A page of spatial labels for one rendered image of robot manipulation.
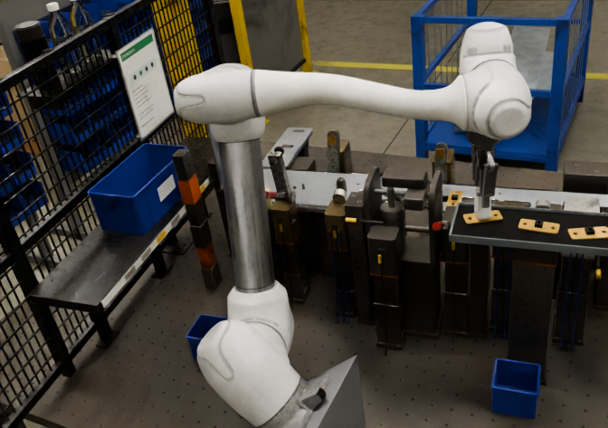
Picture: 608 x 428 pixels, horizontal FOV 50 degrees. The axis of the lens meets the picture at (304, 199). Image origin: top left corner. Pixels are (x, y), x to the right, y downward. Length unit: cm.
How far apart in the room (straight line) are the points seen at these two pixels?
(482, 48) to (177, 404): 120
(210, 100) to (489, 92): 56
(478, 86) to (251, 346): 73
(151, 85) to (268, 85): 96
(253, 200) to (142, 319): 75
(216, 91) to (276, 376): 63
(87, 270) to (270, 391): 67
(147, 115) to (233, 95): 92
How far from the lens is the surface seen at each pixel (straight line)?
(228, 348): 148
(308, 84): 137
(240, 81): 138
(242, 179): 156
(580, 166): 207
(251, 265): 162
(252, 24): 481
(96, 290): 180
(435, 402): 178
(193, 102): 140
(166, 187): 201
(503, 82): 121
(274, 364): 151
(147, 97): 226
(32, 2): 369
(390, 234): 168
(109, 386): 201
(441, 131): 414
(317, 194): 202
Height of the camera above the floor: 206
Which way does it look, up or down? 32 degrees down
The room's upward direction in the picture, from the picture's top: 9 degrees counter-clockwise
